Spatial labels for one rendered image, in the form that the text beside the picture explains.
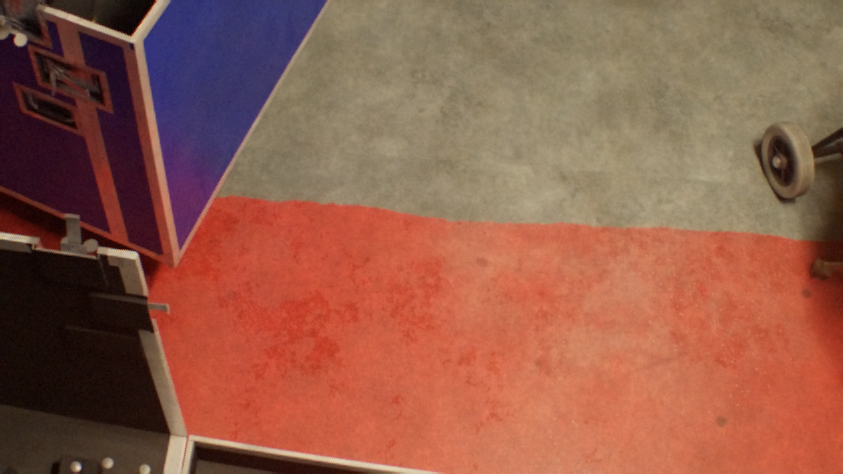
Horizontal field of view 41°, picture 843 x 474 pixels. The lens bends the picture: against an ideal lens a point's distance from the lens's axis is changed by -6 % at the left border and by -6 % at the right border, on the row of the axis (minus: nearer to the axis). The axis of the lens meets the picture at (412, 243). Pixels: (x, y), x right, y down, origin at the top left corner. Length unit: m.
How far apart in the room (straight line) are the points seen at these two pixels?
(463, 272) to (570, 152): 0.46
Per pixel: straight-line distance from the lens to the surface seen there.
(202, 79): 2.33
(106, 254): 1.74
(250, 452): 2.47
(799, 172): 3.01
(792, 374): 2.92
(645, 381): 2.78
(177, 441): 2.45
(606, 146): 3.07
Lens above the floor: 2.48
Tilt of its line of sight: 61 degrees down
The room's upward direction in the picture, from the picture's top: 10 degrees clockwise
